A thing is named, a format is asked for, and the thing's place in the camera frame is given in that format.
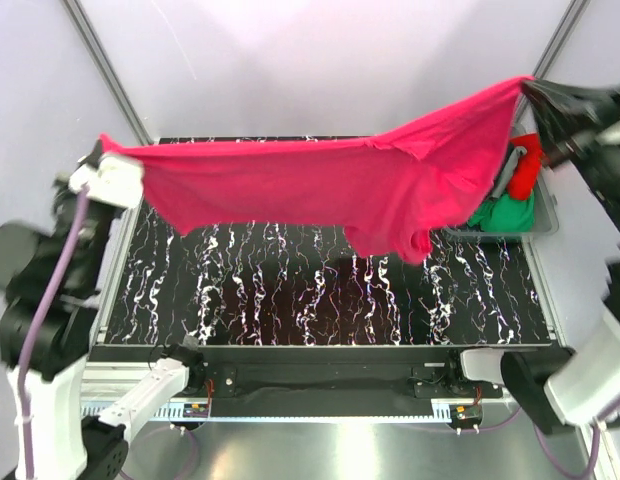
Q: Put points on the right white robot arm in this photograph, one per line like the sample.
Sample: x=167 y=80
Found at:
x=576 y=383

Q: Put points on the clear plastic bin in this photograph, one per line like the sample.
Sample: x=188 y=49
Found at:
x=546 y=221

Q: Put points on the pink t shirt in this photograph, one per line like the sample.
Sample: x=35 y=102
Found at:
x=387 y=192

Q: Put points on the white cable duct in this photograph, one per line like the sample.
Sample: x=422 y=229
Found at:
x=172 y=411

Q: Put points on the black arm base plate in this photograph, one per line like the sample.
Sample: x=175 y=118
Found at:
x=429 y=381

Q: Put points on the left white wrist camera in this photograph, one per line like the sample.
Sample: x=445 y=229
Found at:
x=119 y=182

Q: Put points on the aluminium frame rail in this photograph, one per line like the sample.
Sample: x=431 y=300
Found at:
x=110 y=381

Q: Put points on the grey t shirt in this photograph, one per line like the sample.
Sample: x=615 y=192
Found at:
x=503 y=177

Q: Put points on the green t shirt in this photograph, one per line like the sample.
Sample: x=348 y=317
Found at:
x=505 y=215

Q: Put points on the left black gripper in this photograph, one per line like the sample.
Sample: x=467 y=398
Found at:
x=96 y=153

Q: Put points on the red t shirt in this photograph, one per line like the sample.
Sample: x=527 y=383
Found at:
x=523 y=180

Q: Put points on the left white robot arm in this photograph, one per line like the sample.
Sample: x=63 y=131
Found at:
x=47 y=326

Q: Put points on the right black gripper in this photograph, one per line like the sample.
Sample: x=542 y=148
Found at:
x=566 y=117

